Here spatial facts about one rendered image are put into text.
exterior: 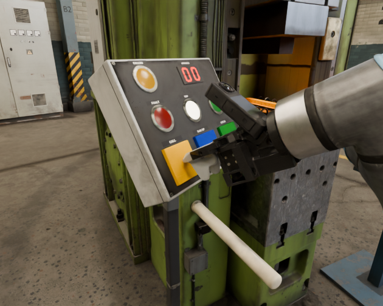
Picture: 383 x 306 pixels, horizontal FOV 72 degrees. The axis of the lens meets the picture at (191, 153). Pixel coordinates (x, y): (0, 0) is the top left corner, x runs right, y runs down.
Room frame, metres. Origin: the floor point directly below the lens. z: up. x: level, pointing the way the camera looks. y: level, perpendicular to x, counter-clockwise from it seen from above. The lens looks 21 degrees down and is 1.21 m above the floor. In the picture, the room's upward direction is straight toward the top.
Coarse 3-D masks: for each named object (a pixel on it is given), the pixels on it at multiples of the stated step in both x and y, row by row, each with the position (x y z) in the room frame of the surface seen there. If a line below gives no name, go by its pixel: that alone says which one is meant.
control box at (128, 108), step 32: (128, 64) 0.53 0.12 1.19; (160, 64) 0.60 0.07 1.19; (192, 64) 0.69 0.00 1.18; (96, 96) 0.52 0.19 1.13; (128, 96) 0.48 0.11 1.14; (160, 96) 0.54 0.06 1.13; (192, 96) 0.62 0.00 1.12; (128, 128) 0.47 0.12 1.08; (160, 128) 0.49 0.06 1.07; (192, 128) 0.56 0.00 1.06; (128, 160) 0.47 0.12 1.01; (160, 160) 0.45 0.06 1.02; (160, 192) 0.42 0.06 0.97
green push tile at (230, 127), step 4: (224, 124) 0.65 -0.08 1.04; (228, 124) 0.65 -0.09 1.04; (232, 124) 0.67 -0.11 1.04; (220, 128) 0.62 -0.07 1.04; (224, 128) 0.63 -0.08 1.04; (228, 128) 0.65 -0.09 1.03; (232, 128) 0.66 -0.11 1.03; (220, 132) 0.62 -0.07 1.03; (224, 132) 0.63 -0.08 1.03; (228, 132) 0.64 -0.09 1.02; (220, 136) 0.62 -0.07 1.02
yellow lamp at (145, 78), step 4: (136, 72) 0.53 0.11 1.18; (140, 72) 0.53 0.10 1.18; (144, 72) 0.54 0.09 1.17; (148, 72) 0.55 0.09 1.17; (140, 76) 0.53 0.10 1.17; (144, 76) 0.53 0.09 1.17; (148, 76) 0.54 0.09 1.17; (152, 76) 0.55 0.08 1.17; (140, 80) 0.52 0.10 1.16; (144, 80) 0.53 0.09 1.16; (148, 80) 0.54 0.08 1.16; (152, 80) 0.54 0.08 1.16; (144, 84) 0.52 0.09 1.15; (148, 84) 0.53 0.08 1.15; (152, 84) 0.54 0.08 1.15; (148, 88) 0.53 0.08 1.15; (152, 88) 0.53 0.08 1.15
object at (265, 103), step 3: (246, 99) 1.24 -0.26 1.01; (249, 99) 1.22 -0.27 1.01; (252, 99) 1.21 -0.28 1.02; (255, 99) 1.21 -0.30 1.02; (252, 102) 1.20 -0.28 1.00; (255, 102) 1.18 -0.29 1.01; (258, 102) 1.17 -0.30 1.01; (261, 102) 1.15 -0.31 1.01; (264, 102) 1.13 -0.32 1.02; (267, 102) 1.13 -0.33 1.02; (270, 102) 1.13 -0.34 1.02; (273, 102) 1.13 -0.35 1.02; (264, 105) 1.13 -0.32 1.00; (267, 105) 1.12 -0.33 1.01; (270, 105) 1.10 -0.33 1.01; (273, 105) 1.09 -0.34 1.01
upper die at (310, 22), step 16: (256, 16) 1.06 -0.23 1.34; (272, 16) 0.99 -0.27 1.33; (288, 16) 0.94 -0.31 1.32; (304, 16) 0.97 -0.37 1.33; (320, 16) 1.01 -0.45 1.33; (256, 32) 1.05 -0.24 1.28; (272, 32) 0.98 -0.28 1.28; (288, 32) 0.94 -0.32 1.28; (304, 32) 0.98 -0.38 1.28; (320, 32) 1.02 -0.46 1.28
